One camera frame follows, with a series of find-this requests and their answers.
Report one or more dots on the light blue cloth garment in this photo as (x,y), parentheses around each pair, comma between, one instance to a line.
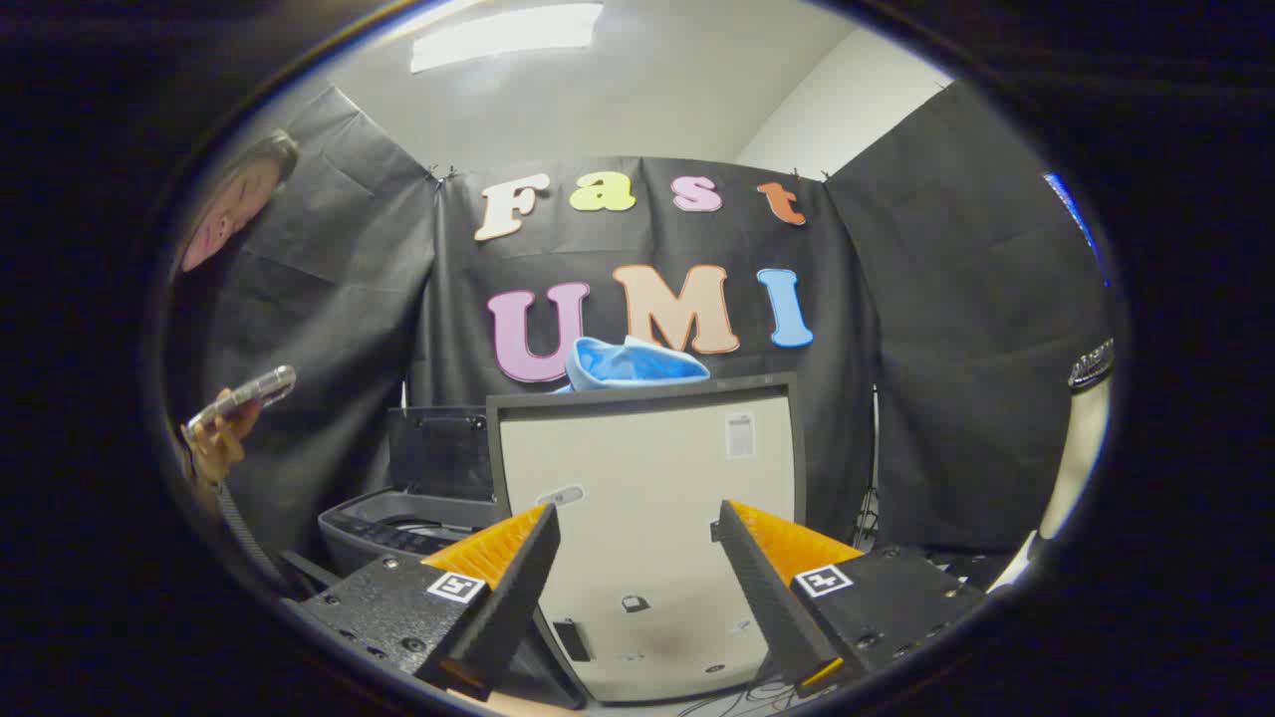
(633,366)

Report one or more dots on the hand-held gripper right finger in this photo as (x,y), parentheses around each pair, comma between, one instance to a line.
(762,588)

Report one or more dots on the ceiling light panel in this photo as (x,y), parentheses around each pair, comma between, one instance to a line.
(508,35)

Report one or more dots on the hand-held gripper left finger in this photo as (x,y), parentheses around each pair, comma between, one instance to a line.
(513,597)

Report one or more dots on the dark washing machine lid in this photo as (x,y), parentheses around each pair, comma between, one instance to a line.
(438,453)

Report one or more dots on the smartphone in clear case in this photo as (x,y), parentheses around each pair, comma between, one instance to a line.
(249,393)

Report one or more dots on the black backdrop cloth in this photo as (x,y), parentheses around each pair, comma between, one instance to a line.
(946,349)

